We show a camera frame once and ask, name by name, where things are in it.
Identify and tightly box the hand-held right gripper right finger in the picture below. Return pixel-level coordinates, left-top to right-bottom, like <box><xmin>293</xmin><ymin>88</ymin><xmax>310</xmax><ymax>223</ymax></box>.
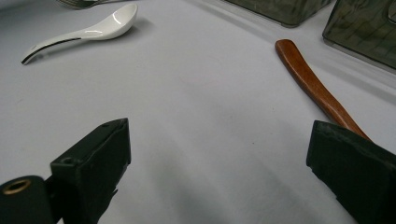
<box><xmin>306</xmin><ymin>119</ymin><xmax>396</xmax><ymax>224</ymax></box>

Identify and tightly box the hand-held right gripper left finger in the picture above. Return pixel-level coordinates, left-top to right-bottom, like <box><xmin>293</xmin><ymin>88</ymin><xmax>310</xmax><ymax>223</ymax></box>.
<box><xmin>49</xmin><ymin>118</ymin><xmax>132</xmax><ymax>224</ymax></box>

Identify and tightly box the smoky translucent plastic bin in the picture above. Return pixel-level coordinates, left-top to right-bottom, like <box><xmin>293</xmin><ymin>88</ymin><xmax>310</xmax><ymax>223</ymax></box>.
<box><xmin>223</xmin><ymin>0</ymin><xmax>332</xmax><ymax>28</ymax></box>
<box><xmin>321</xmin><ymin>0</ymin><xmax>396</xmax><ymax>75</ymax></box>

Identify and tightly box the brown wooden spoon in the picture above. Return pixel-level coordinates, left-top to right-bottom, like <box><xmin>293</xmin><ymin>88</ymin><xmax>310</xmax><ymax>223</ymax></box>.
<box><xmin>275</xmin><ymin>38</ymin><xmax>372</xmax><ymax>142</ymax></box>

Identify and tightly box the white ceramic spoon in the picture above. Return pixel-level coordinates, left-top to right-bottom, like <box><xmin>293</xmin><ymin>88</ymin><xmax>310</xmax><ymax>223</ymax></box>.
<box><xmin>21</xmin><ymin>3</ymin><xmax>139</xmax><ymax>65</ymax></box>

